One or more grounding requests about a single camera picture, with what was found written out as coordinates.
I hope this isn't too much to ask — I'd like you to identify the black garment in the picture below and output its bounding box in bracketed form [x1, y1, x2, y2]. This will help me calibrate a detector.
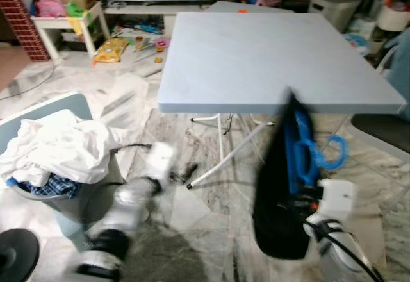
[252, 92, 321, 261]

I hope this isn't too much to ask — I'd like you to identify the blue plastic hanger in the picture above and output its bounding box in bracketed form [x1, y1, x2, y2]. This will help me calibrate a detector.
[285, 109, 349, 196]

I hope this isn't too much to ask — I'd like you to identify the white folding chair grey seat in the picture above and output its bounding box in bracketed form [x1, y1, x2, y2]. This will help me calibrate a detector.
[349, 29, 410, 167]

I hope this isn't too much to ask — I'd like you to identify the blue checked cloth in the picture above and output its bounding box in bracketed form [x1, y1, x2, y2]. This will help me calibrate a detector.
[6, 173, 82, 199]

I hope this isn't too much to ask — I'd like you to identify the light blue folding table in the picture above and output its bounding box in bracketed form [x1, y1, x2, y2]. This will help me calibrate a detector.
[157, 11, 408, 190]

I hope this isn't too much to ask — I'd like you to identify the yellow toy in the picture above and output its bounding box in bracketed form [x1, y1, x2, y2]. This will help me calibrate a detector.
[93, 37, 130, 63]

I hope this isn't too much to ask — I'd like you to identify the light blue plastic stool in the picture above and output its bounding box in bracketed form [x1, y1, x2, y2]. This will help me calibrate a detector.
[0, 92, 97, 254]

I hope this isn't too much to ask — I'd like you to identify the white television stand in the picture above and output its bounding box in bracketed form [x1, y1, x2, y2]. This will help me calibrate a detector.
[102, 0, 218, 34]

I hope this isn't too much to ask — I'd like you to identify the black standing fan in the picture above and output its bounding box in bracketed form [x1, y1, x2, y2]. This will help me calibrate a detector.
[0, 228, 41, 282]

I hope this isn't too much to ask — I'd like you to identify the grey square bin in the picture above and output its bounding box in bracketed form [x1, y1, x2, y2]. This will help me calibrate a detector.
[309, 0, 363, 34]

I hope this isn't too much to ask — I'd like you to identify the white low shelf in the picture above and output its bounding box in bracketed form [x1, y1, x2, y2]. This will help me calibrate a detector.
[31, 3, 111, 62]

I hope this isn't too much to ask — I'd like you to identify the green plastic item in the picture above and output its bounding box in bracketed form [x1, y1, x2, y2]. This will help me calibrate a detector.
[66, 1, 88, 20]

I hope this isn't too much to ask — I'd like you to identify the pink bag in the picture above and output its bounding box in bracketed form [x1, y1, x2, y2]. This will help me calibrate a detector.
[35, 0, 67, 19]

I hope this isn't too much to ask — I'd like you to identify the red brick pillar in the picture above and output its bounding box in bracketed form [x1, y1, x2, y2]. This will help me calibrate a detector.
[0, 0, 51, 62]

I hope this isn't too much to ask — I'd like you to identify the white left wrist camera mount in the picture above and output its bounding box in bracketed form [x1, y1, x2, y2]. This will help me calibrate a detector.
[144, 142, 178, 183]

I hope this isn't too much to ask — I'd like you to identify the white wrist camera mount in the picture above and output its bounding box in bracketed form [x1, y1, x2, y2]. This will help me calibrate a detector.
[144, 142, 178, 183]
[318, 179, 357, 224]

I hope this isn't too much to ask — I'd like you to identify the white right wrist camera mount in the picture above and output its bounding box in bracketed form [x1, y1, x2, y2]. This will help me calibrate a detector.
[318, 179, 357, 224]

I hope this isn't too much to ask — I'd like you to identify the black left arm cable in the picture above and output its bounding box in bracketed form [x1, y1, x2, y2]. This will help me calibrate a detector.
[108, 143, 154, 156]

